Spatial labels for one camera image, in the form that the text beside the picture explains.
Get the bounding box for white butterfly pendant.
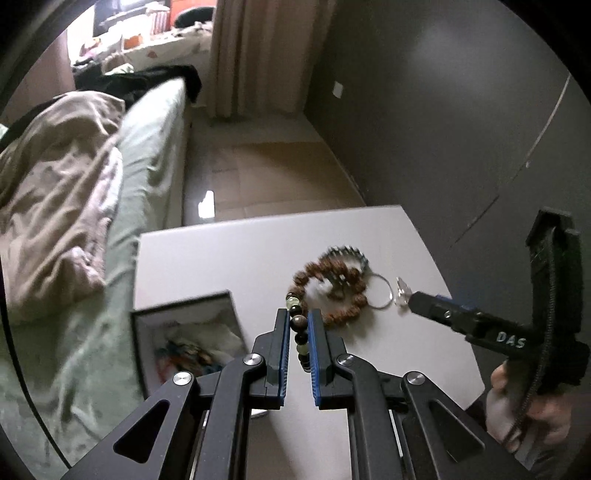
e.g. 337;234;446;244
394;277;413;310

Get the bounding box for black white bead bracelet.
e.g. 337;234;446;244
285;285;313;374

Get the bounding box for black jewelry box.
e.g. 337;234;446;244
130;291;247;398

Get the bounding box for brown rudraksha bead bracelet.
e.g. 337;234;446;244
292;257;370;328

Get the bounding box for right hand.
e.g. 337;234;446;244
485;361;573;453

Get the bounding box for green bed mattress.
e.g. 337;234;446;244
1;78;188;479

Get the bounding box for beige blanket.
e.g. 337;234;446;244
1;91;126;325

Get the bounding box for beige curtain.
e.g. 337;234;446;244
206;0;338;119

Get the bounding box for black clothes on bed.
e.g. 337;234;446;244
74;65;202;109

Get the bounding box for cluttered window desk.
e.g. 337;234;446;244
66;0;216;76

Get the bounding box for dark green bead bracelet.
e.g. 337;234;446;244
317;245;371;278

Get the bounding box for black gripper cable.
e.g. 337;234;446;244
0;285;63;467

